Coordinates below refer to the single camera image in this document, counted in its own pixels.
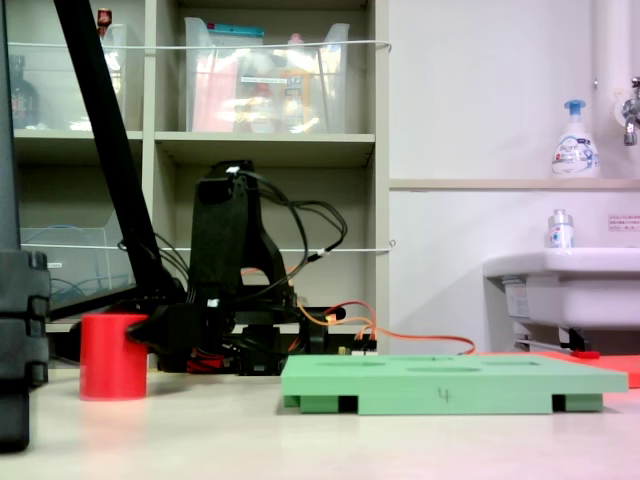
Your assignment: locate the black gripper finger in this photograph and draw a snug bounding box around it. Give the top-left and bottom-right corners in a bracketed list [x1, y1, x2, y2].
[126, 305, 170, 347]

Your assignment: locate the red cylinder block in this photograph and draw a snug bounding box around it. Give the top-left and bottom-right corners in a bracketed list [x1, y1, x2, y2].
[78, 313, 150, 402]

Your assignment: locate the red base clamp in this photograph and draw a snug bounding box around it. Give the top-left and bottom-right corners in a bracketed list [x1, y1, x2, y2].
[187, 349, 225, 374]

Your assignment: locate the black tripod brace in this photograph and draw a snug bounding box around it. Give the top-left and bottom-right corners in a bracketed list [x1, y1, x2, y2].
[47, 283, 144, 322]

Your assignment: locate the clear storage bin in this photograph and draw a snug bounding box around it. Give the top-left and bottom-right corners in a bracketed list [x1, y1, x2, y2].
[183, 17, 351, 135]
[19, 209, 139, 317]
[7, 22, 129, 132]

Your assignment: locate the black notched tripod leg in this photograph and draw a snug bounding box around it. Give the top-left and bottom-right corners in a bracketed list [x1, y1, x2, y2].
[0, 0, 52, 454]

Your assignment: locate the small circuit board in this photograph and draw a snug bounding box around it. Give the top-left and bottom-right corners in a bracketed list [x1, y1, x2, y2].
[335, 342, 380, 358]

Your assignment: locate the beige shelf unit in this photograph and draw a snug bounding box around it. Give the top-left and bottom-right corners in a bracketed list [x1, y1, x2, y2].
[0, 0, 391, 372]

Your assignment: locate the green shape sorter board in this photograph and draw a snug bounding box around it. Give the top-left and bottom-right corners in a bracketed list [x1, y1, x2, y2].
[279, 352, 630, 416]

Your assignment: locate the pink-capped bottle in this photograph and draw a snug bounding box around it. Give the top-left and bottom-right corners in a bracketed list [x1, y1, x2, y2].
[280, 32, 315, 132]

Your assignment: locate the dark glass bottle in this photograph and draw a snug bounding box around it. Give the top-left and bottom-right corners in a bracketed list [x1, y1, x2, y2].
[8, 54, 41, 130]

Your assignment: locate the teal-edged pouch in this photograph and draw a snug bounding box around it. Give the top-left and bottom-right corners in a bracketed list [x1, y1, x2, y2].
[207, 22, 265, 51]

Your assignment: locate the small clear bottle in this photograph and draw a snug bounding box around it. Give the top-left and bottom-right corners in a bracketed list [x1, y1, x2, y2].
[545, 208, 576, 250]

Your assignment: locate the white sink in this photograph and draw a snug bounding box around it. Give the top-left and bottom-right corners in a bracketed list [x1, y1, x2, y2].
[482, 247, 640, 352]

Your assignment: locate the white foam soap bottle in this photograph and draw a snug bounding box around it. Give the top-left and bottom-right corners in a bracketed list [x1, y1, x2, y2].
[551, 99, 601, 180]

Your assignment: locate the metal faucet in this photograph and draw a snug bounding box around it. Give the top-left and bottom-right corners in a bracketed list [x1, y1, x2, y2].
[619, 77, 640, 147]

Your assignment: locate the blue cable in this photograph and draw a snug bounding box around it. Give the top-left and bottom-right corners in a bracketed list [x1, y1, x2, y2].
[22, 224, 136, 304]

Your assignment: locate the long black cable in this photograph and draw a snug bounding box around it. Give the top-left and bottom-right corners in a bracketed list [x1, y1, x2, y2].
[232, 169, 349, 281]

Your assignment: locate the long orange cable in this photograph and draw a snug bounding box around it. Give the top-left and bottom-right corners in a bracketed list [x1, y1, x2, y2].
[294, 299, 476, 357]

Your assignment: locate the white wall label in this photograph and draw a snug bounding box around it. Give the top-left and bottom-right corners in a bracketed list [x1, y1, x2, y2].
[607, 213, 640, 233]

